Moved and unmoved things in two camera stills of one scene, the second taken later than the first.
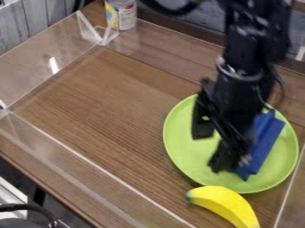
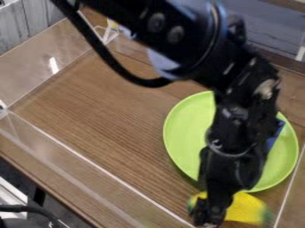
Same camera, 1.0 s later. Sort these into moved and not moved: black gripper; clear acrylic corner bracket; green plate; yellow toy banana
Moved: yellow toy banana; black gripper
Not moved: clear acrylic corner bracket; green plate
